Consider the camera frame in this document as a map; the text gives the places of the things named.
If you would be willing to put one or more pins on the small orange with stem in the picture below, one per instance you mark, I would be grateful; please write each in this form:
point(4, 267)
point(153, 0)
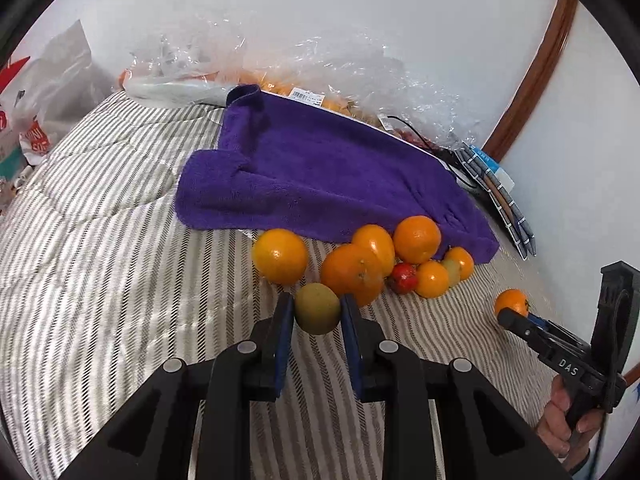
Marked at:
point(513, 299)

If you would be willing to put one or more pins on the large orange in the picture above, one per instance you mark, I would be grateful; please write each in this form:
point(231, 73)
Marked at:
point(417, 239)
point(355, 270)
point(281, 256)

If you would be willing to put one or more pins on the red paper bag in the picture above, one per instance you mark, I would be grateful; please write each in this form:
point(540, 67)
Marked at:
point(8, 72)

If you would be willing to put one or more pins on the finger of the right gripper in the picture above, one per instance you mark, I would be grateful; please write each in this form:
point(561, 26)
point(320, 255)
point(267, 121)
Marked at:
point(538, 333)

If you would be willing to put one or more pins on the small orange far right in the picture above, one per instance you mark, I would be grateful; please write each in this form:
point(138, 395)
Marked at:
point(463, 259)

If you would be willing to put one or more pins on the grey plastic shopping bag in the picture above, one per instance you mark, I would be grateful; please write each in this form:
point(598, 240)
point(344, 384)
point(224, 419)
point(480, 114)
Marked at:
point(52, 93)

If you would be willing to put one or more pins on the small red tomato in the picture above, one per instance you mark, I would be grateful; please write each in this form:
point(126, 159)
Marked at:
point(403, 278)

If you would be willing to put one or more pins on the small green fruit in pile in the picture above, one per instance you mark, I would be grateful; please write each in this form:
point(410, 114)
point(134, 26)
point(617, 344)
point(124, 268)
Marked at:
point(453, 271)

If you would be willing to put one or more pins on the brown wooden door frame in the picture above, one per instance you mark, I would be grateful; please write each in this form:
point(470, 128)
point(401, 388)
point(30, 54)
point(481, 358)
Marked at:
point(535, 81)

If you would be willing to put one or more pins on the clear plastic bag of oranges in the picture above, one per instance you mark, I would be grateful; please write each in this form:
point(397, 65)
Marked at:
point(357, 77)

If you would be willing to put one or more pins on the person's right hand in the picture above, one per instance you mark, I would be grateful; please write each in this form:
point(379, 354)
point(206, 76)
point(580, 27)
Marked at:
point(554, 431)

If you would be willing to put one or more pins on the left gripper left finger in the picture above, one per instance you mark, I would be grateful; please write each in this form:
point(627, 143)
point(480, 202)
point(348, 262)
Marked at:
point(253, 370)

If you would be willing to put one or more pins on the small green citrus fruit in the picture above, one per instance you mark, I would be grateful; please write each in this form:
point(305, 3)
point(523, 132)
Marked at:
point(317, 309)

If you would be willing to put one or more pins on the clear plastic bag left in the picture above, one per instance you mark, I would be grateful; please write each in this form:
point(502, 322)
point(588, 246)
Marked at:
point(196, 61)

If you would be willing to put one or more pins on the striped quilt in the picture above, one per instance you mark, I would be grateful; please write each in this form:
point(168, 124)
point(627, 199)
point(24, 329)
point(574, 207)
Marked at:
point(101, 283)

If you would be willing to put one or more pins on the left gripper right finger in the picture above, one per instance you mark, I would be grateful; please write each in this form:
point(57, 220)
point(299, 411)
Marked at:
point(381, 370)

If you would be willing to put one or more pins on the small orange front right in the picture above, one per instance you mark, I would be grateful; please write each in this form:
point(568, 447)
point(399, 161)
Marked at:
point(433, 279)

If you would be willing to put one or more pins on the orange behind centre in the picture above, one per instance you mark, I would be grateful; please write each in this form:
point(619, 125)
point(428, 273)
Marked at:
point(379, 241)

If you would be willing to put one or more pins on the blue white tissue pack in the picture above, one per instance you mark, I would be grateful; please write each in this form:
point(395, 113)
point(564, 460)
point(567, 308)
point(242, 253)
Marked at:
point(495, 168)

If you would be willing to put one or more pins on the purple towel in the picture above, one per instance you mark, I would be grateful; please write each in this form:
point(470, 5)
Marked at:
point(284, 164)

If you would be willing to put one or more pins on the checked folded cloth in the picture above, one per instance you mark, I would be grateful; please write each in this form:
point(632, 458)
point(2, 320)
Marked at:
point(509, 212)

